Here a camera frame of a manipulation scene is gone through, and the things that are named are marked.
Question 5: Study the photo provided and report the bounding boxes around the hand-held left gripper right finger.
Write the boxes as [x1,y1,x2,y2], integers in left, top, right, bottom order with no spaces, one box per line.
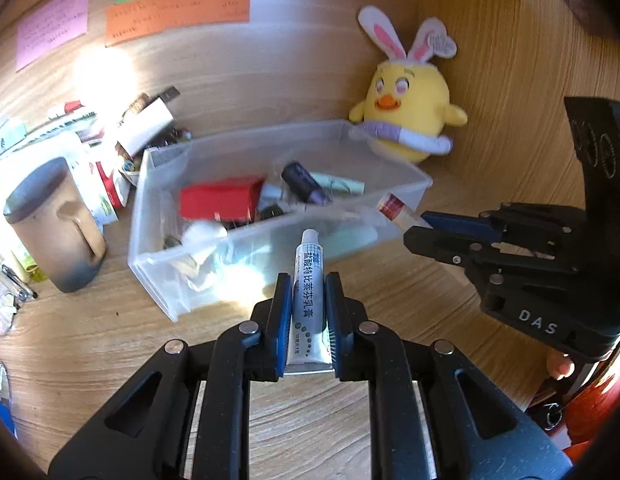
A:
[325,271,573,480]

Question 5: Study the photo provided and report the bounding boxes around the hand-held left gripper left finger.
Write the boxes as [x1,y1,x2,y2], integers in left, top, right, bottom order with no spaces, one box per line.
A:
[47,272,293,480]

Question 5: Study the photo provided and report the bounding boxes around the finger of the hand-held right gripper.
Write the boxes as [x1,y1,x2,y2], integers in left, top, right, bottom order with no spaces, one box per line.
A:
[403,225,581,282]
[421,204,591,244]

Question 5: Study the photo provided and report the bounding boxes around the white ointment tube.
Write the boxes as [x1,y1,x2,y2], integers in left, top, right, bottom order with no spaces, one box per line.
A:
[284,228,337,373]

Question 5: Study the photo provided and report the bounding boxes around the white bottle red label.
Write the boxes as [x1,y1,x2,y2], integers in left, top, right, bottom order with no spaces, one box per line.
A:
[377,192,433,231]

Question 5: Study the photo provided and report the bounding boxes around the teal capped tube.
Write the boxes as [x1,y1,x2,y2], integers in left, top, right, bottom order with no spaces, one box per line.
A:
[332,224,381,257]

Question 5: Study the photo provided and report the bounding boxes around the pale green tube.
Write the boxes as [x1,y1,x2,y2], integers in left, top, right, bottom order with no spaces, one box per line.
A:
[310,171,365,197]

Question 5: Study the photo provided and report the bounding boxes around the white tape roll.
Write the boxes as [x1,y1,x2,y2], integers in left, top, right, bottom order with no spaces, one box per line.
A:
[182,220,228,246]

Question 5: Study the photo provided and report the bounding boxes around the clear plastic storage box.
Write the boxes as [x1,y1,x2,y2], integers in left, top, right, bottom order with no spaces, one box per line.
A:
[127,119,433,323]

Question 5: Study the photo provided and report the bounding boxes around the purple cosmetic tube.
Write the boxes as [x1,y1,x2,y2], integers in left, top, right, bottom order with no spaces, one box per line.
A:
[281,160,337,207]

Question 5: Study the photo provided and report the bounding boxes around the red foil packet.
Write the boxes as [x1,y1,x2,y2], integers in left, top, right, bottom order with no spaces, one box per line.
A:
[180,175,267,222]

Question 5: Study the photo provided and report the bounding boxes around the person's right hand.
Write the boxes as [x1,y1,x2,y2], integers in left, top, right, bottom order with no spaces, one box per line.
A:
[546,349,576,381]

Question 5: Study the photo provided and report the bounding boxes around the yellow chick plush toy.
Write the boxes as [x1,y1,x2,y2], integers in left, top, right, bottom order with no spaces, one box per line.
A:
[347,5,469,164]

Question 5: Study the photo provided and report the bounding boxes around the red and white carton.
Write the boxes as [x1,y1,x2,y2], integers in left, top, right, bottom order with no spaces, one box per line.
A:
[92,157,133,211]

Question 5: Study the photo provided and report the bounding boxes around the white card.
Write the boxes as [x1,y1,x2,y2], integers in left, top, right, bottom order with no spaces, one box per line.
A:
[117,97,175,158]

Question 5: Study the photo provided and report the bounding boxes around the brown lidded mug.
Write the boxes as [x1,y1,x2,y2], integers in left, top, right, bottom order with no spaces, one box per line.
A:
[2,156,107,294]

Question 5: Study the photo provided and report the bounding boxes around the thin-rimmed glasses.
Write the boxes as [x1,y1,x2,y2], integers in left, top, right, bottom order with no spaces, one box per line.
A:
[0,292,21,336]

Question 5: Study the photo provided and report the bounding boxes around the white and blue carton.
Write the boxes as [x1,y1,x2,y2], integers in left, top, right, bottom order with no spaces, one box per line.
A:
[0,360,17,441]

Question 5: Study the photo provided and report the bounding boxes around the stack of books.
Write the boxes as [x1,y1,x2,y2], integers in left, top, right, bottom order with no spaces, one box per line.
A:
[0,107,98,161]

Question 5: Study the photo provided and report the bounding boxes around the red and white marker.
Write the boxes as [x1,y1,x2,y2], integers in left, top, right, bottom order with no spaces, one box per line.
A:
[47,101,86,120]

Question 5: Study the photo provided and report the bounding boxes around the orange sticky note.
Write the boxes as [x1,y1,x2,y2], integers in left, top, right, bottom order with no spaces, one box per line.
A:
[104,0,251,48]

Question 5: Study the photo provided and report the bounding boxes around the pink sticky note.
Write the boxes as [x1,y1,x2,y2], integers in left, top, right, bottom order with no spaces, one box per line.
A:
[15,0,89,72]

